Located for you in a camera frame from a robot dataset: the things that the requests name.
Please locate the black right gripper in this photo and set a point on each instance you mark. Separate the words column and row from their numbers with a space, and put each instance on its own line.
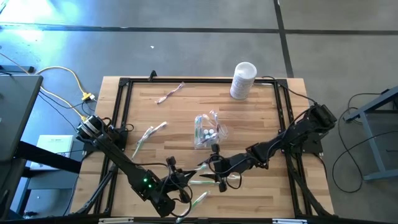
column 225, row 166

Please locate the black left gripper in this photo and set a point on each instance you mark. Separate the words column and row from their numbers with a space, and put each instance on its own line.
column 178, row 183

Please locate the clear acrylic organizer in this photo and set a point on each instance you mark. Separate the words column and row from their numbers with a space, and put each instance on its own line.
column 200, row 143

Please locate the red toothbrush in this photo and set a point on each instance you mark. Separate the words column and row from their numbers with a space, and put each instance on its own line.
column 214, row 115
column 170, row 93

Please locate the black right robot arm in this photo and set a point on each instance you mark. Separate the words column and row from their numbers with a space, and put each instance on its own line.
column 280, row 140

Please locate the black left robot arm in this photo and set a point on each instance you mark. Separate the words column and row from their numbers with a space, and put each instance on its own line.
column 124, row 161

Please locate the white cylindrical container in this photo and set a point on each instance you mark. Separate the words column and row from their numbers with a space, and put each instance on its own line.
column 243, row 82

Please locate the black clamp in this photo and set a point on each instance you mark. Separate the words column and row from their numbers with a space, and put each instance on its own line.
column 152, row 75

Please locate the white box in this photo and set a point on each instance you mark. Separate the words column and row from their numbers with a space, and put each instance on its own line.
column 56, row 144

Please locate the blue-grey metal cart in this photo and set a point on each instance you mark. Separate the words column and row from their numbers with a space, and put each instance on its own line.
column 373, row 105

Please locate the black workstation desk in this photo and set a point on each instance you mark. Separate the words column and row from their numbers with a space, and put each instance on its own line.
column 15, row 109

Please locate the black power strip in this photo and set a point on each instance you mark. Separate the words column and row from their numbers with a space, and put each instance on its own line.
column 18, row 69

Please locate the white bracket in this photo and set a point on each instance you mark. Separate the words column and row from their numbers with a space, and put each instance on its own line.
column 289, row 221
column 115, row 220

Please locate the black aluminium table frame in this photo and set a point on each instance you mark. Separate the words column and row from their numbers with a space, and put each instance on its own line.
column 202, row 80

